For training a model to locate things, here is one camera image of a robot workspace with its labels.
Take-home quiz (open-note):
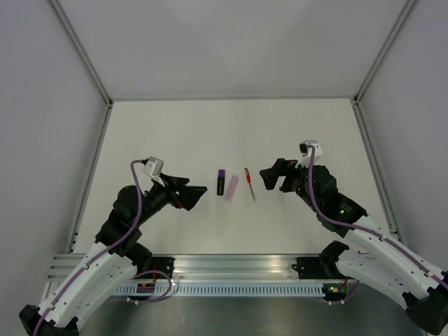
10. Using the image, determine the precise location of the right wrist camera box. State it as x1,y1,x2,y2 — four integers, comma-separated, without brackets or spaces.
295,140,323,168

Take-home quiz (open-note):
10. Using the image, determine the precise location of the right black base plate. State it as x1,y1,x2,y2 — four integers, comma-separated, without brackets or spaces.
291,257,344,280

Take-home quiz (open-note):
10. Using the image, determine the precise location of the pink marker pen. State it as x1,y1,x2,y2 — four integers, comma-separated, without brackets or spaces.
224,175,239,204

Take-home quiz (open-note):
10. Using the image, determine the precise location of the aluminium front rail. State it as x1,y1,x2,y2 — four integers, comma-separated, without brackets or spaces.
48,254,351,281

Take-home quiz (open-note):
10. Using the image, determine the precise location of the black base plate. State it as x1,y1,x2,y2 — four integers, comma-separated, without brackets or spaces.
291,257,344,280
138,256,176,281

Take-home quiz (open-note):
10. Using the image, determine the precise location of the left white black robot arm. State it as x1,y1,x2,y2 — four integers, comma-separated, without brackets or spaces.
19,174,207,335

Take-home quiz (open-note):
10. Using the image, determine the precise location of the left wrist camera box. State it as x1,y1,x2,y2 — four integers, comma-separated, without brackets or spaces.
143,156,165,186

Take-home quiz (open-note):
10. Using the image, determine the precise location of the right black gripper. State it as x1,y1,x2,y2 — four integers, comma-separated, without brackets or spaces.
260,157,321,213

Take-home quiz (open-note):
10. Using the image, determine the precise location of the right aluminium frame post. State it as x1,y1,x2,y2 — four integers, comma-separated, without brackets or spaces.
352,0,421,106

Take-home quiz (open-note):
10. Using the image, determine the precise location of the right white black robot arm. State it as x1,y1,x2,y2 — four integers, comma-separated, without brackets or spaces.
260,158,447,335

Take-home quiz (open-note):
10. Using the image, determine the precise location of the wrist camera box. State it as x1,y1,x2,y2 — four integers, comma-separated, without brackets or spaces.
143,156,165,186
295,140,323,168

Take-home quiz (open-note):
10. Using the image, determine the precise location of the aluminium frame post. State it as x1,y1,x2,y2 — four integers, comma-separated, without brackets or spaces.
352,0,421,106
45,0,113,108

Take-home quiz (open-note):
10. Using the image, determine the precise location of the red ballpoint pen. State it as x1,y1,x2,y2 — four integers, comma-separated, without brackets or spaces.
244,167,256,202

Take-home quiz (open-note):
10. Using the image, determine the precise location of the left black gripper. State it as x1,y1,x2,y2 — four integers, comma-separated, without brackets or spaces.
134,173,207,227

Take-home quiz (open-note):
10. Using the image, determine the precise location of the black purple highlighter pen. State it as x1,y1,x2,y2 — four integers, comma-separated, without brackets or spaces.
216,176,225,196

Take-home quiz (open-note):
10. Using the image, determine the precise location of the white slotted cable duct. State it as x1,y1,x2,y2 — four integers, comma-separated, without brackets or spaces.
112,281,324,298

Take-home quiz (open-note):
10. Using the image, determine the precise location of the left aluminium frame post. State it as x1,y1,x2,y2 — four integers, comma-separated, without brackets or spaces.
45,0,113,108

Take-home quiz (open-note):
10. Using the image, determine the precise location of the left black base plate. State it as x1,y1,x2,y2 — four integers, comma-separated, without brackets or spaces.
138,256,176,281

